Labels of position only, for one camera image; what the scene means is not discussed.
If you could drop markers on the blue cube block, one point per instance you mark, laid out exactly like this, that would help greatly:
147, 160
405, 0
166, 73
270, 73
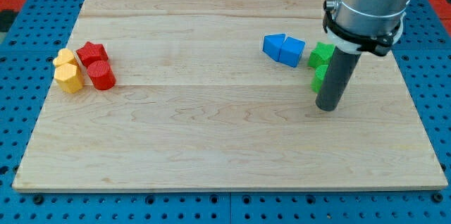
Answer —
291, 51

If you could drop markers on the yellow hexagon block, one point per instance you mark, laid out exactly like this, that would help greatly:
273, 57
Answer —
69, 78

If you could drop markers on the yellow heart block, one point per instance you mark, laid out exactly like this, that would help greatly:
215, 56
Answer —
65, 56

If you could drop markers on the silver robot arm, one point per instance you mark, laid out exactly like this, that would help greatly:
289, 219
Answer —
357, 26

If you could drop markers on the red star block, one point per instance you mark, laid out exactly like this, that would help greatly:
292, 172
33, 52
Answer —
91, 52

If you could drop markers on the wooden board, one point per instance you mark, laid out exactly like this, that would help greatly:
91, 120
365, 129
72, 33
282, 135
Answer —
199, 107

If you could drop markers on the red cylinder block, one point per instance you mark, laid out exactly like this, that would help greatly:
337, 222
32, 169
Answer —
101, 75

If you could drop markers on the green cylinder block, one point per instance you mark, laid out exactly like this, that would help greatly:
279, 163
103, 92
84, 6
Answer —
317, 80

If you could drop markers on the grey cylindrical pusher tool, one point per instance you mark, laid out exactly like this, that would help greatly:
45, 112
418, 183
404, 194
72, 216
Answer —
338, 74

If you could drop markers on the blue triangular block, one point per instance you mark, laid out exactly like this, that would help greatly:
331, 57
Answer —
272, 45

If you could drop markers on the green star block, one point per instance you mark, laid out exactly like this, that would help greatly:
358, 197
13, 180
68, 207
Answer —
321, 55

